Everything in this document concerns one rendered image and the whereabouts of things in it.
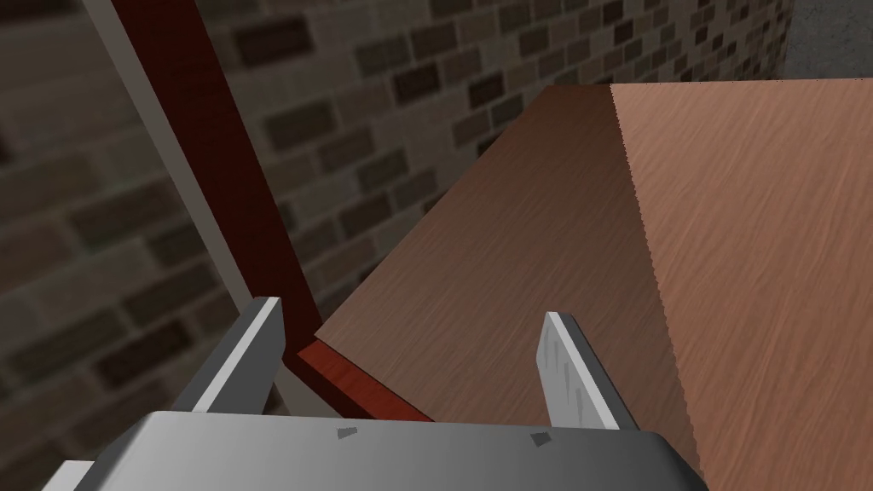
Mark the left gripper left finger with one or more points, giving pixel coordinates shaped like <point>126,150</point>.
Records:
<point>239,365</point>

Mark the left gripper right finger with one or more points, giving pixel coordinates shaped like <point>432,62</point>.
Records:
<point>576,382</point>

